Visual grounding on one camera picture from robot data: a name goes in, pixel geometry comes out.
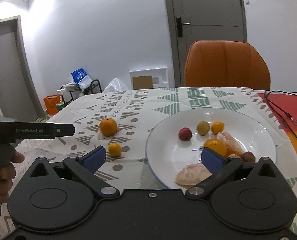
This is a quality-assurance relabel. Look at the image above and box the black door handle lock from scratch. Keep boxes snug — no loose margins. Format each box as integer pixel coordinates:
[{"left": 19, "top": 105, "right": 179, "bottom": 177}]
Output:
[{"left": 176, "top": 17, "right": 190, "bottom": 38}]

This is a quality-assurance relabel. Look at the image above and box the white ceramic plate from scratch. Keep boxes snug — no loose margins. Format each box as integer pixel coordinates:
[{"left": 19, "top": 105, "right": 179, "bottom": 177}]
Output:
[{"left": 145, "top": 108, "right": 277, "bottom": 189}]

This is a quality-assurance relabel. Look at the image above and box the person left hand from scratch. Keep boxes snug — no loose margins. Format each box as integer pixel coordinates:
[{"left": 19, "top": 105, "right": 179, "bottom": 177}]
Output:
[{"left": 0, "top": 152, "right": 24, "bottom": 204}]

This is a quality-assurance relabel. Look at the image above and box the blue white plastic bag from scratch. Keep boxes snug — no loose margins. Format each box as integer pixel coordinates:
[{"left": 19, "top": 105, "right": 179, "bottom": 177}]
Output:
[{"left": 71, "top": 68, "right": 92, "bottom": 91}]

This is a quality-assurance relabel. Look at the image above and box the clear plastic bag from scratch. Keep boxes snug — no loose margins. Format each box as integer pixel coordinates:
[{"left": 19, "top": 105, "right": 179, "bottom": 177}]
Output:
[{"left": 103, "top": 77, "right": 128, "bottom": 93}]

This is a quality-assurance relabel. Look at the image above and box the white foam packaging frame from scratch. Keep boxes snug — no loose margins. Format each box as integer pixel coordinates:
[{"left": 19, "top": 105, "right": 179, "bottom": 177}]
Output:
[{"left": 129, "top": 67, "right": 169, "bottom": 89}]

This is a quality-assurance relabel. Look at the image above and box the large orange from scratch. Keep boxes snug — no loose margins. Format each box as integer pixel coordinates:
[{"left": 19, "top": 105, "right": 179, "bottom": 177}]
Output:
[{"left": 203, "top": 138, "right": 228, "bottom": 158}]

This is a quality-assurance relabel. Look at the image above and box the green-yellow lime fruit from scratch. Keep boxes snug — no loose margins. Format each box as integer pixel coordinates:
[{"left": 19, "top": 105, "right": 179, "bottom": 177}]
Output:
[{"left": 197, "top": 121, "right": 210, "bottom": 136}]

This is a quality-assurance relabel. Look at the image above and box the dark red fruit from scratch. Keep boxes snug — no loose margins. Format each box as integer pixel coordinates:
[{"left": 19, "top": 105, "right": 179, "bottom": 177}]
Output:
[
  {"left": 178, "top": 127, "right": 192, "bottom": 141},
  {"left": 241, "top": 151, "right": 256, "bottom": 163}
]

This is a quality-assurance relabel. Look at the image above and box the small tangerine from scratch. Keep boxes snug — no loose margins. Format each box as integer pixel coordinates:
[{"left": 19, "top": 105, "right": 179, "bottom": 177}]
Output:
[
  {"left": 211, "top": 121, "right": 225, "bottom": 135},
  {"left": 108, "top": 142, "right": 122, "bottom": 157}
]

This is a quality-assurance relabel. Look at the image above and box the small tangerine front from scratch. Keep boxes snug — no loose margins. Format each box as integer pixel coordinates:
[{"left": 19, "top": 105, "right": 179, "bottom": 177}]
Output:
[{"left": 211, "top": 121, "right": 225, "bottom": 135}]

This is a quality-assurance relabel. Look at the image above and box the orange leather chair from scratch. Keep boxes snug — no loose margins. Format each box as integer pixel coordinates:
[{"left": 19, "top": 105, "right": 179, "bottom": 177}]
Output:
[{"left": 184, "top": 41, "right": 271, "bottom": 90}]

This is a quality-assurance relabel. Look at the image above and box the black metal rack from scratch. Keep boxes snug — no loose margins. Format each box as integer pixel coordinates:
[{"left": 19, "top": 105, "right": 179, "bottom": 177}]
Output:
[{"left": 69, "top": 79, "right": 103, "bottom": 102}]

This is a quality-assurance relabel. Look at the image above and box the brown cardboard piece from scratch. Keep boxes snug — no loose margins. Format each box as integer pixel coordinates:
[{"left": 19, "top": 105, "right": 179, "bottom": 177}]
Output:
[{"left": 132, "top": 76, "right": 153, "bottom": 89}]

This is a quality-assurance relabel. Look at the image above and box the orange box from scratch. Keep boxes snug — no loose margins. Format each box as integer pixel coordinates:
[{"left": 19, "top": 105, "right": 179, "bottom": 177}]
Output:
[{"left": 43, "top": 95, "right": 61, "bottom": 115}]

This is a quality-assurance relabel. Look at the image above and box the patterned white tablecloth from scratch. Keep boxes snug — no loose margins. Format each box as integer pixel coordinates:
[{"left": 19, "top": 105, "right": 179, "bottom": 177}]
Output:
[{"left": 0, "top": 87, "right": 297, "bottom": 239}]

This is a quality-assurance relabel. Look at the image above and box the red orange cloth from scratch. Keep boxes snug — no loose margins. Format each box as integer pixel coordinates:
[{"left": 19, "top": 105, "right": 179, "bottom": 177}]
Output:
[{"left": 258, "top": 90, "right": 297, "bottom": 147}]

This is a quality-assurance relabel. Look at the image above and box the large peeled pomelo segment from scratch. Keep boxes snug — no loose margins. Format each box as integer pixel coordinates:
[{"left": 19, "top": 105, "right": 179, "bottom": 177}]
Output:
[{"left": 175, "top": 163, "right": 211, "bottom": 186}]

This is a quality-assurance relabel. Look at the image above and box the grey door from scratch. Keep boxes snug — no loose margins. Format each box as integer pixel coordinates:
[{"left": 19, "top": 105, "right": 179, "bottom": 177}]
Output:
[
  {"left": 0, "top": 16, "right": 45, "bottom": 121},
  {"left": 165, "top": 0, "right": 247, "bottom": 87}
]

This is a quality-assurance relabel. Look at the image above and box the peeled pomelo piece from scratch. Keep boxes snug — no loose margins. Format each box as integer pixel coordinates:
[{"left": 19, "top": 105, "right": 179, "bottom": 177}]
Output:
[{"left": 216, "top": 132, "right": 244, "bottom": 157}]

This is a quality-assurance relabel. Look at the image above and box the black cable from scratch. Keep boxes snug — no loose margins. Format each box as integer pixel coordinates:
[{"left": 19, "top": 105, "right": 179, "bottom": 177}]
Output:
[{"left": 264, "top": 90, "right": 297, "bottom": 153}]

